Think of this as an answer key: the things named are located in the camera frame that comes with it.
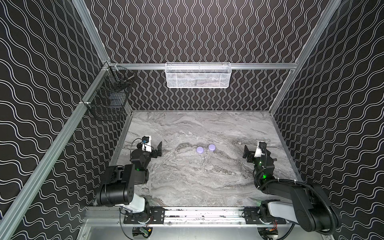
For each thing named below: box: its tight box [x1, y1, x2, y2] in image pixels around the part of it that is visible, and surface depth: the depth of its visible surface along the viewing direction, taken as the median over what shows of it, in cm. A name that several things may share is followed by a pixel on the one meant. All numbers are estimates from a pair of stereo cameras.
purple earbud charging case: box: [208, 144, 216, 152], surface depth 100 cm
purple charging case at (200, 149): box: [196, 146, 204, 154], surface depth 100 cm
